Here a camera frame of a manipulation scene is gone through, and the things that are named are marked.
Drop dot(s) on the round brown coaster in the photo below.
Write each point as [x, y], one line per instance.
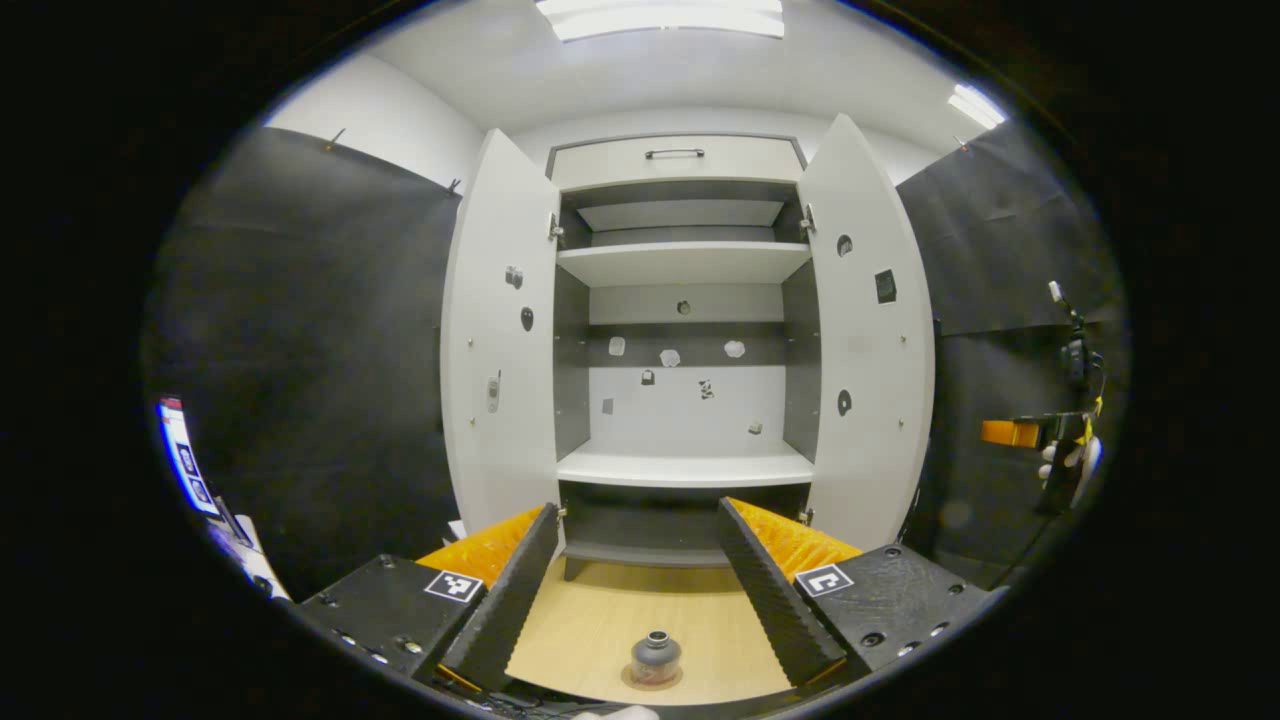
[627, 680]

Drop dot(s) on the white cabinet drawer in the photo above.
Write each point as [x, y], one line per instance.
[620, 165]

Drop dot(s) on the white cabinet shelf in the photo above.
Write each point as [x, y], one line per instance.
[685, 467]
[680, 265]

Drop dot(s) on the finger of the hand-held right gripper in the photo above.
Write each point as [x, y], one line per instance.
[1008, 433]

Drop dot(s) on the white cabinet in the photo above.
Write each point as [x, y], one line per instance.
[690, 410]

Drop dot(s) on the ceiling light panel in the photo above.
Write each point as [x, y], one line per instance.
[977, 106]
[660, 18]

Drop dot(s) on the silver bottle with printed label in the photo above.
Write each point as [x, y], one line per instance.
[656, 655]

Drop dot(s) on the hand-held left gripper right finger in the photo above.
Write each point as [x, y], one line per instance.
[775, 600]

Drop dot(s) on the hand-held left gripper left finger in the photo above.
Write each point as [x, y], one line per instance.
[505, 600]

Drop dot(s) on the white cabinet door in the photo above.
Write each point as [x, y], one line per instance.
[490, 460]
[870, 350]

